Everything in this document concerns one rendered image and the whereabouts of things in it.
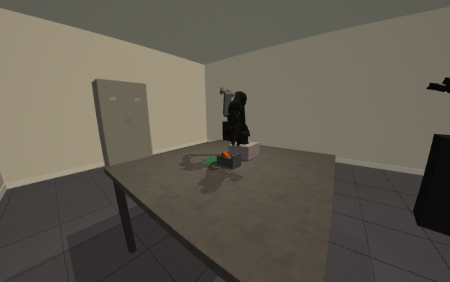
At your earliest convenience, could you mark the orange l-shaped part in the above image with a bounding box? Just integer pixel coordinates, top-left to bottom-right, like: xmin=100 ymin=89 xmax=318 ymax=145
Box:
xmin=221 ymin=151 xmax=231 ymax=158

